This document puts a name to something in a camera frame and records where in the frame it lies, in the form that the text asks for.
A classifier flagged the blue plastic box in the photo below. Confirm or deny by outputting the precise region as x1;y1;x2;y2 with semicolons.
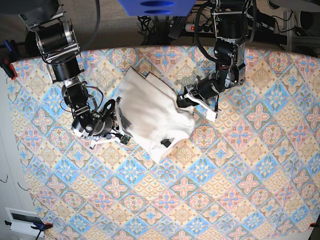
118;0;196;17

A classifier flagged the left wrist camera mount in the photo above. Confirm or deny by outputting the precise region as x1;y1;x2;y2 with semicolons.
181;86;219;122

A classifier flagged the white wall outlet plate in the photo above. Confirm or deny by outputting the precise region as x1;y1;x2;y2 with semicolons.
4;207;43;237

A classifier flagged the blue clamp lower left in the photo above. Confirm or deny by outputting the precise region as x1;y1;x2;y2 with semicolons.
4;220;53;232

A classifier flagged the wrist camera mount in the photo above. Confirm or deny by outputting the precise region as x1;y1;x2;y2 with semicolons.
89;97;132;150
181;86;219;122

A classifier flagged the patterned tablecloth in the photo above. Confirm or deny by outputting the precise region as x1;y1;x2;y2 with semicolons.
6;48;320;240

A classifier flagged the white power strip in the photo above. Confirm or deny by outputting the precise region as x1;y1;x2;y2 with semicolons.
185;23;214;34

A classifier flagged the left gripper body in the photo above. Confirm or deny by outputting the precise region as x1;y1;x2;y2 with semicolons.
186;77;223;101

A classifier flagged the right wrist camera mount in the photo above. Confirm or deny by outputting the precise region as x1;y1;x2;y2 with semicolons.
89;97;132;150

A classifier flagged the white printed T-shirt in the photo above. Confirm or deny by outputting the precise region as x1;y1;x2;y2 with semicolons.
115;68;195;163

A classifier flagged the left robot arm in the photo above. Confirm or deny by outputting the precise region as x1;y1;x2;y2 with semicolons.
176;0;258;108

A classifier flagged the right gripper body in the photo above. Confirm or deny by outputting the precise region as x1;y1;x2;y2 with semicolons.
92;99;119;137

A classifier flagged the red black clamp upper left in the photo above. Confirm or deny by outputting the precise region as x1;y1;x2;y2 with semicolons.
0;39;17;80

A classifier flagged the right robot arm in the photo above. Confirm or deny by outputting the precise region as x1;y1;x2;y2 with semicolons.
0;0;131;141

